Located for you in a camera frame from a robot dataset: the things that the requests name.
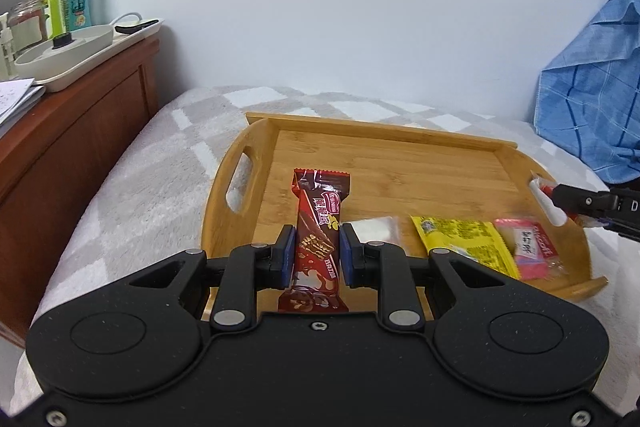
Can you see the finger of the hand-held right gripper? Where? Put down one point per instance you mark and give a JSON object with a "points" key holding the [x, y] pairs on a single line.
{"points": [[580, 199]]}

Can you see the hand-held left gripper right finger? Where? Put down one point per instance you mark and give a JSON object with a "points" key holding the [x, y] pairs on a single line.
{"points": [[348, 257]]}

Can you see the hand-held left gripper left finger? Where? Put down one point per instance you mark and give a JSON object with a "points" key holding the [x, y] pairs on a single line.
{"points": [[286, 257]]}

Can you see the white clear snack packet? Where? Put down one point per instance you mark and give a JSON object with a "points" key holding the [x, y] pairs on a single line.
{"points": [[375, 229]]}

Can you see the clear red-print cracker packet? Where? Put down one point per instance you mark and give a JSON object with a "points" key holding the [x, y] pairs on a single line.
{"points": [[542, 188]]}

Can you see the red biscuit packet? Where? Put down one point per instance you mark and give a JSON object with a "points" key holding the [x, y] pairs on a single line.
{"points": [[547, 247]]}

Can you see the red chocolate wafer bar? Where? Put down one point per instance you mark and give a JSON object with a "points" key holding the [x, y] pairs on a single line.
{"points": [[315, 207]]}

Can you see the pink snack packet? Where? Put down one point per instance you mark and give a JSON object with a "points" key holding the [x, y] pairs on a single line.
{"points": [[517, 242]]}

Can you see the wooden tray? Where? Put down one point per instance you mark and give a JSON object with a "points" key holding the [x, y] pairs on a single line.
{"points": [[390, 167]]}

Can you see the yellow snack packet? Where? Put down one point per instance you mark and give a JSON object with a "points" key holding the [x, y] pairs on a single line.
{"points": [[465, 237]]}

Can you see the blue plaid cloth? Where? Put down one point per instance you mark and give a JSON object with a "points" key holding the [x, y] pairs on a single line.
{"points": [[595, 107]]}

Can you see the wooden cabinet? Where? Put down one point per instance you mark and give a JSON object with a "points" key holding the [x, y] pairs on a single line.
{"points": [[75, 147]]}

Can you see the black flat object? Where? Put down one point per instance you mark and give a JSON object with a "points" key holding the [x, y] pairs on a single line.
{"points": [[135, 27]]}

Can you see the white plastic tray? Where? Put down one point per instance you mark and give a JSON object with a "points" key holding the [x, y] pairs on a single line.
{"points": [[75, 63]]}

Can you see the black small cap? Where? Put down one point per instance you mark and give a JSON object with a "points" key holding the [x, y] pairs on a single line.
{"points": [[63, 42]]}

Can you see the stack of papers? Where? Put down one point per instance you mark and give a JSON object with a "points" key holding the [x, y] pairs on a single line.
{"points": [[15, 99]]}

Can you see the glass jar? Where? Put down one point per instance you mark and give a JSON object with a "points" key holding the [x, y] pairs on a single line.
{"points": [[27, 27]]}

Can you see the white small bottle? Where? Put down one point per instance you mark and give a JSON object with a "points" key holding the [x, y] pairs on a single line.
{"points": [[5, 52]]}

